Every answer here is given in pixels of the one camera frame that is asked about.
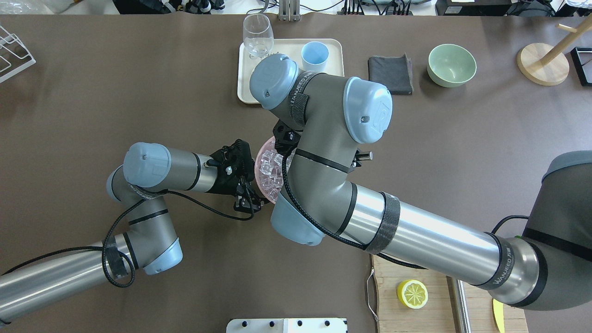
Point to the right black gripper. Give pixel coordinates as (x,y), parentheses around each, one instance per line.
(283,137)

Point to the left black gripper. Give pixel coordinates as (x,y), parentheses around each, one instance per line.
(225,184)

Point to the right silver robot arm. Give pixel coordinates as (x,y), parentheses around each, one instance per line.
(478,183)

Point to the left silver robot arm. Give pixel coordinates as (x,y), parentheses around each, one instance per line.
(143,236)

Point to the clear ice cubes pile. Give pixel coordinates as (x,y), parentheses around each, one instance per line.
(270,170)

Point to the light blue cup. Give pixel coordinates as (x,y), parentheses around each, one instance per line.
(314,56)

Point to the pink bowl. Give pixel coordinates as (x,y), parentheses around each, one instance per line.
(274,193)

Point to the cream serving tray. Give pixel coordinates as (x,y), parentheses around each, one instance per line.
(292,47)

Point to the clear wine glass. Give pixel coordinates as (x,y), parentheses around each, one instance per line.
(258,38)

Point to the dark grey cloth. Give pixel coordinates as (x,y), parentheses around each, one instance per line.
(393,72)

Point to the green bowl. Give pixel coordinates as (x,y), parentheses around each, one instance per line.
(451,65)

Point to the half lemon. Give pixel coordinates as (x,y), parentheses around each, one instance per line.
(412,294)

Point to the wooden cutting board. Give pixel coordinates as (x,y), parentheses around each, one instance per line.
(435,317)

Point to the steel cylinder muddler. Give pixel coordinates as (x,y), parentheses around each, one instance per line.
(459,305)

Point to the yellow plastic knife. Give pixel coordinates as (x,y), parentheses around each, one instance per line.
(498,309)

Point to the wooden mug tree stand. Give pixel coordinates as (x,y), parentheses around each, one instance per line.
(545,64)

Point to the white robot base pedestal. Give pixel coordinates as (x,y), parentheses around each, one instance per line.
(288,325)

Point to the white wire cup rack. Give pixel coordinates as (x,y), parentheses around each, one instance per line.
(14,55)

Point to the black picture frame tray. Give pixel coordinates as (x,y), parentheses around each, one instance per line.
(581,57)

